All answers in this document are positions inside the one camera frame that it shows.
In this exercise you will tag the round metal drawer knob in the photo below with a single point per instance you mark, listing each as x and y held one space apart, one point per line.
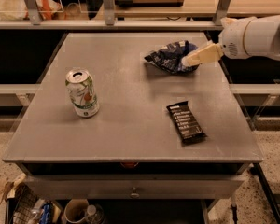
134 194

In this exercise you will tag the grey table drawer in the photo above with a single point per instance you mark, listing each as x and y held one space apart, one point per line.
61 187

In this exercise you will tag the left metal shelf bracket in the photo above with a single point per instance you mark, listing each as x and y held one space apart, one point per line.
33 12

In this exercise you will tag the blue packet in basket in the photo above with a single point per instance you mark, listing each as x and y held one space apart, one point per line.
46 217

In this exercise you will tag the orange white bag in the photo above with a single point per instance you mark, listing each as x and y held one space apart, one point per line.
17 10

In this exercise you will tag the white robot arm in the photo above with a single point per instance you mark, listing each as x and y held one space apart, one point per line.
262 38

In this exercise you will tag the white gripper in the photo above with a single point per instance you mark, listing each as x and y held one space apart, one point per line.
231 40

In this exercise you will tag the green white soda can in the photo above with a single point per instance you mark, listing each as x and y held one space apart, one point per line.
79 84

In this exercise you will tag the blue chip bag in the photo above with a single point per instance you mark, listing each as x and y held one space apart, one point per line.
169 58

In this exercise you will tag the brown paper cup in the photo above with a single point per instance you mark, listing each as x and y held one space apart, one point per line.
74 212

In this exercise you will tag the metal shelf bracket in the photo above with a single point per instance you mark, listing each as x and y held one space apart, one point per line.
109 14
33 12
221 12

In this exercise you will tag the wire mesh basket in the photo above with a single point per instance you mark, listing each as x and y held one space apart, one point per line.
25 201

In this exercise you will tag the right metal shelf bracket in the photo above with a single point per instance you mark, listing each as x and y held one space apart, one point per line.
221 12

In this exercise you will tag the black snack bar wrapper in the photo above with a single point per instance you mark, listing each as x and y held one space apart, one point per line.
186 124

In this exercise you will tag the middle metal shelf bracket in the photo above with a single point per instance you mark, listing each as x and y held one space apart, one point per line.
109 14

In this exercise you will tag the clear plastic bottle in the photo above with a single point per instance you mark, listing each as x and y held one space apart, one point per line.
95 214

